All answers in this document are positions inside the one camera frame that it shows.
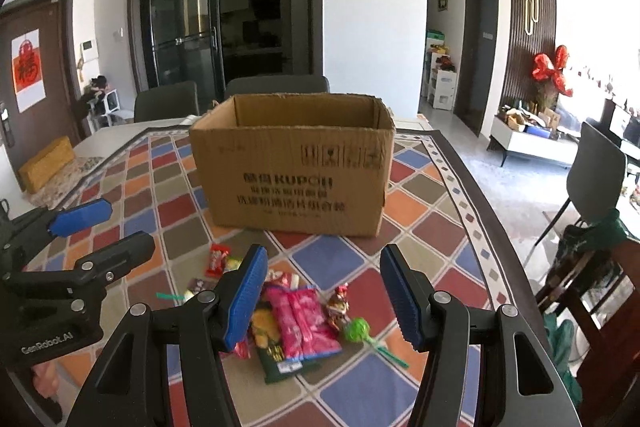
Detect left hand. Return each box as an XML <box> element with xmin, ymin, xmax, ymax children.
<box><xmin>32</xmin><ymin>361</ymin><xmax>68</xmax><ymax>401</ymax></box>

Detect yellow candy packet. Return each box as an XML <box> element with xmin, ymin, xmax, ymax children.
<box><xmin>224</xmin><ymin>257</ymin><xmax>242</xmax><ymax>273</ymax></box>

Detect red white snack packet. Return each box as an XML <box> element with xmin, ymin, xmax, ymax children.
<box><xmin>265</xmin><ymin>270</ymin><xmax>300</xmax><ymax>291</ymax></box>

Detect red candy bar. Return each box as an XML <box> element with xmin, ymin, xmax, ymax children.
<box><xmin>205</xmin><ymin>244</ymin><xmax>230</xmax><ymax>279</ymax></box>

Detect dark green snack bag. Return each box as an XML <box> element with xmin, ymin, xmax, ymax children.
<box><xmin>250</xmin><ymin>301</ymin><xmax>320</xmax><ymax>384</ymax></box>

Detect brown cosy snack packet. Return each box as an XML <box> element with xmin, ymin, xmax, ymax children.
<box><xmin>184</xmin><ymin>279</ymin><xmax>216</xmax><ymax>300</ymax></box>

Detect pink snack bag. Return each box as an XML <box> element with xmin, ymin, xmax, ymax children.
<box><xmin>224</xmin><ymin>338</ymin><xmax>250</xmax><ymax>360</ymax></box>

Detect yellow woven box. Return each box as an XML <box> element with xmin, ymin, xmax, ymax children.
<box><xmin>18</xmin><ymin>136</ymin><xmax>75</xmax><ymax>194</ymax></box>

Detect long pink snack packet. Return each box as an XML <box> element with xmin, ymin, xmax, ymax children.
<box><xmin>264</xmin><ymin>285</ymin><xmax>342</xmax><ymax>361</ymax></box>

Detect green wrapped lollipop left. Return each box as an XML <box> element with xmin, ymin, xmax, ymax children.
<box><xmin>155</xmin><ymin>289</ymin><xmax>195</xmax><ymax>305</ymax></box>

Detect red figure candy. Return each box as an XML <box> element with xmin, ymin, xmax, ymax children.
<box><xmin>324</xmin><ymin>284</ymin><xmax>350</xmax><ymax>333</ymax></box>

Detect colourful checkered tablecloth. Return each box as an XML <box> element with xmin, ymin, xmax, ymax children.
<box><xmin>32</xmin><ymin>128</ymin><xmax>542</xmax><ymax>426</ymax></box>

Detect brown entrance door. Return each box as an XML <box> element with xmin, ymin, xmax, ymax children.
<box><xmin>1</xmin><ymin>0</ymin><xmax>84</xmax><ymax>169</ymax></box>

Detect brown cardboard box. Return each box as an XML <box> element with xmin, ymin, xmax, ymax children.
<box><xmin>189</xmin><ymin>93</ymin><xmax>395</xmax><ymax>237</ymax></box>

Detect grey chair behind table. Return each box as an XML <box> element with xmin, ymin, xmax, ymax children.
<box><xmin>134</xmin><ymin>81</ymin><xmax>200</xmax><ymax>122</ymax></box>
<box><xmin>224</xmin><ymin>75</ymin><xmax>330</xmax><ymax>100</ymax></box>

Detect red paper door poster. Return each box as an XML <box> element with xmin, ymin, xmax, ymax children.
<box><xmin>11</xmin><ymin>29</ymin><xmax>47</xmax><ymax>113</ymax></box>

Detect white tv cabinet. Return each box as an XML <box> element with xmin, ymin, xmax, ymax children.
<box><xmin>488</xmin><ymin>117</ymin><xmax>578</xmax><ymax>167</ymax></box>

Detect dark wooden chair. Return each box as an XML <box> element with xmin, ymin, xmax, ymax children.
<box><xmin>536</xmin><ymin>239</ymin><xmax>639</xmax><ymax>426</ymax></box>

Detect white storage drawers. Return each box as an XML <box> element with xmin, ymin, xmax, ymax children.
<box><xmin>427</xmin><ymin>68</ymin><xmax>457</xmax><ymax>110</ymax></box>

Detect dark grey dining chair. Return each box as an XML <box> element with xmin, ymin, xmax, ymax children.
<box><xmin>525</xmin><ymin>121</ymin><xmax>627</xmax><ymax>265</ymax></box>

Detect red bow decoration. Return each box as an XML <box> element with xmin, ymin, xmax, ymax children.
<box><xmin>532</xmin><ymin>44</ymin><xmax>574</xmax><ymax>98</ymax></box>

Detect black glass sliding door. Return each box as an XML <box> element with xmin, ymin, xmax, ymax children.
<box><xmin>127</xmin><ymin>0</ymin><xmax>224</xmax><ymax>114</ymax></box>

